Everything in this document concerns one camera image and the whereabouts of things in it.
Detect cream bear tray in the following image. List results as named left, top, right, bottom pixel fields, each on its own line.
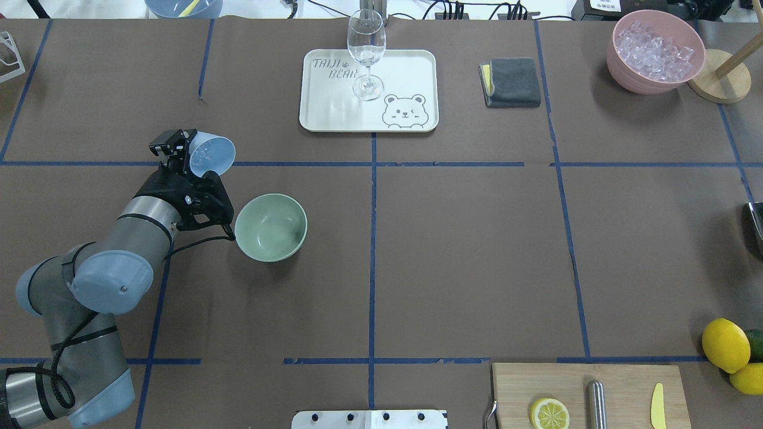
left=299, top=49, right=439, bottom=132

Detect green lime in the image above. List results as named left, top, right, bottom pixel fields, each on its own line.
left=745, top=329, right=763, bottom=363

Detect light blue cup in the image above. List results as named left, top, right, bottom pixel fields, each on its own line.
left=188, top=132, right=236, bottom=178

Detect clear wine glass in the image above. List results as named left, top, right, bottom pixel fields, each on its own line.
left=346, top=8, right=387, bottom=101

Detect yellow lemon large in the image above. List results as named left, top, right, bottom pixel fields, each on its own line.
left=701, top=318, right=751, bottom=374

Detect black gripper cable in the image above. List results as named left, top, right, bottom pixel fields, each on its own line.
left=36, top=223, right=236, bottom=412

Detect grey folded cloth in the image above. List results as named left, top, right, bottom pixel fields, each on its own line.
left=479, top=57, right=541, bottom=108

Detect white wire cup rack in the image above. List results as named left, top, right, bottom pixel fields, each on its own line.
left=1, top=32, right=26, bottom=83

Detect yellow plastic knife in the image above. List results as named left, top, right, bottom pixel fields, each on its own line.
left=650, top=382, right=666, bottom=429

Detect aluminium frame post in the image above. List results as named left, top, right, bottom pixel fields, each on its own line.
left=370, top=0, right=389, bottom=20

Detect blue bowl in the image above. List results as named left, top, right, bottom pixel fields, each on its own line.
left=144, top=1, right=224, bottom=19

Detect mint green bowl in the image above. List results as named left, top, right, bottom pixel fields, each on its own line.
left=234, top=193, right=308, bottom=263

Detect yellow plastic fork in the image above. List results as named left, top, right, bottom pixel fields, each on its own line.
left=178, top=0, right=200, bottom=17

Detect wooden cutting board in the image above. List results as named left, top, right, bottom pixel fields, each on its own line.
left=492, top=363, right=691, bottom=428

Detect yellow sponge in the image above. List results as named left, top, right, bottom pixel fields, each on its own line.
left=480, top=63, right=493, bottom=97

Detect wooden mug tree stand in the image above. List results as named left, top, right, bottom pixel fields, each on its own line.
left=688, top=32, right=762, bottom=105

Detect pink bowl with ice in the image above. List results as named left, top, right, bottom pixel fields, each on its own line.
left=607, top=9, right=706, bottom=95

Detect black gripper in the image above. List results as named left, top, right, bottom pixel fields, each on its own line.
left=135, top=129, right=234, bottom=233

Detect lemon half slice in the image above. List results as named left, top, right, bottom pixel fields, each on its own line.
left=528, top=397, right=570, bottom=428

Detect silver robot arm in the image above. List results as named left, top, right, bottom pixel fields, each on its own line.
left=2, top=129, right=236, bottom=428

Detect yellow lemon small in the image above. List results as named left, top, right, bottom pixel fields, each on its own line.
left=728, top=363, right=763, bottom=396

